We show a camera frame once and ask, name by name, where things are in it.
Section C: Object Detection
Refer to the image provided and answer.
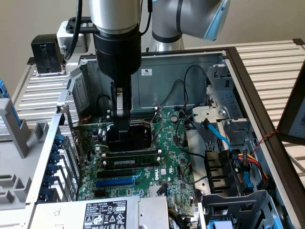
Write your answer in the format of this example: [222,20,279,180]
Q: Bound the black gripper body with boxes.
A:
[92,23,143,83]

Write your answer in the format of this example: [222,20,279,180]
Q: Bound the green GPU with black shroud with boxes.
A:
[72,120,155,153]

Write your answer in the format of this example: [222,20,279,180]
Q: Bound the metal socket cover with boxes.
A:
[149,107,166,146]

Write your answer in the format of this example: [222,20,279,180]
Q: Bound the open grey PC case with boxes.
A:
[25,46,305,229]

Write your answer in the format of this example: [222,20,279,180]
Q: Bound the black RAM stick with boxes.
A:
[104,154,162,170]

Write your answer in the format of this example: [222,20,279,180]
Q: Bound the green motherboard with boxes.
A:
[73,107,203,215]

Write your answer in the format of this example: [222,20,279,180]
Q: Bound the long black expansion slot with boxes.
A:
[96,169,134,179]

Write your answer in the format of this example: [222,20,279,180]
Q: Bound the black CPU cooler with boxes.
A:
[30,33,68,77]

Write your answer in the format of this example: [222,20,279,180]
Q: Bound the blue expansion slot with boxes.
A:
[95,177,137,188]

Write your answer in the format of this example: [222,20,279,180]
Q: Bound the silver chipset heatsink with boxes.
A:
[148,185,168,198]

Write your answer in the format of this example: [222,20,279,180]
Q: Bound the grey metal disk bay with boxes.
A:
[206,63,255,144]

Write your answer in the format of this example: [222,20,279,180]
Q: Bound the black plastic fan shroud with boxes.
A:
[204,148,239,195]

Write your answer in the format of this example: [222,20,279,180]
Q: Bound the grey parts rack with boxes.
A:
[0,97,51,212]

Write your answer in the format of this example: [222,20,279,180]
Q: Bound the blue plastic rack part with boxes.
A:
[0,79,20,126]

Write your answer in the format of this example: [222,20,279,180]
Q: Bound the grey power supply with label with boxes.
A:
[28,195,170,229]

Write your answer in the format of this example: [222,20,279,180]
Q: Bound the blue plastic latch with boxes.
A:
[242,148,254,189]

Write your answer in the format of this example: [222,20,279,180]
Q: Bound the grey perforated disk cage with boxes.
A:
[198,190,281,229]

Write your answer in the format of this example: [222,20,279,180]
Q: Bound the blue plastic disk tray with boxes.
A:
[206,219,234,229]

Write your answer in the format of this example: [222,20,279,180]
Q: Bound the dark framed screen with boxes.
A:
[277,71,305,146]

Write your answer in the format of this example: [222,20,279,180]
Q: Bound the white rod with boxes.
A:
[285,152,305,173]

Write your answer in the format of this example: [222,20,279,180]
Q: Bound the small black looped wire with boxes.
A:
[96,94,112,111]

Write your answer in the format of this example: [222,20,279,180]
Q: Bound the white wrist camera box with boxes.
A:
[56,16,96,55]

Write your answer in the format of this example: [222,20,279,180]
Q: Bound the thin red wire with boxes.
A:
[78,115,93,125]

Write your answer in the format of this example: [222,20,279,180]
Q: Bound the thick black camera cable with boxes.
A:
[62,0,83,61]

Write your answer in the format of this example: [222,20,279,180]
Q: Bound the thin black arched wire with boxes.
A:
[157,79,186,108]

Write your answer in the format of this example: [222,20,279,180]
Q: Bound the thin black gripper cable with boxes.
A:
[137,0,153,36]

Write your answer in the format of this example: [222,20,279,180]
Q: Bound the silver disk bay bracket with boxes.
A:
[191,105,230,126]

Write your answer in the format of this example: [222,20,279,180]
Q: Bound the black wire across board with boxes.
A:
[175,137,207,160]

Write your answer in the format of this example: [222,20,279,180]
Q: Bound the blue flat disk wire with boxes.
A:
[201,120,234,153]

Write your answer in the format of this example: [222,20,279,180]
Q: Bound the yellow red wire bundle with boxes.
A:
[234,152,271,186]

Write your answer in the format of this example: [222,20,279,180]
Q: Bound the red black twisted wire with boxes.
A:
[252,129,280,155]

